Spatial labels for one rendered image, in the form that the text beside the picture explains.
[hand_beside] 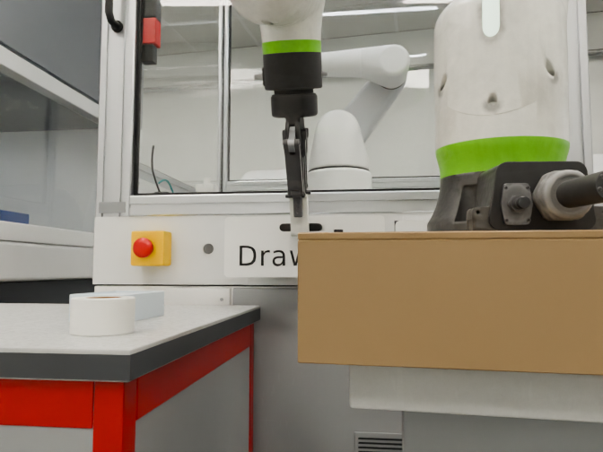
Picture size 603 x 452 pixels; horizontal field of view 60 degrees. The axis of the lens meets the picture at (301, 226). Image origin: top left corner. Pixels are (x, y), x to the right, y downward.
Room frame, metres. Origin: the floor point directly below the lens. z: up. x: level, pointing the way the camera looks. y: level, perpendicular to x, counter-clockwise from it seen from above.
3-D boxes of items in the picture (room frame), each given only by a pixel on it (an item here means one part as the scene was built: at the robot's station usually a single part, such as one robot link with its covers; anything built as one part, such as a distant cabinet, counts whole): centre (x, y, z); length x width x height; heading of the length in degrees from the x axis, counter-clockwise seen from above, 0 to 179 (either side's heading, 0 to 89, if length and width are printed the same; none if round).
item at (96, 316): (0.61, 0.23, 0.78); 0.07 x 0.07 x 0.04
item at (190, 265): (1.53, -0.12, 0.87); 1.02 x 0.95 x 0.14; 83
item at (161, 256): (1.08, 0.31, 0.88); 0.07 x 0.05 x 0.07; 83
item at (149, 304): (0.78, 0.27, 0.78); 0.12 x 0.08 x 0.04; 171
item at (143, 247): (1.05, 0.32, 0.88); 0.04 x 0.03 x 0.04; 83
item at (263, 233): (0.94, 0.00, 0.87); 0.29 x 0.02 x 0.11; 83
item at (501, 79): (0.54, -0.21, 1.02); 0.16 x 0.13 x 0.19; 154
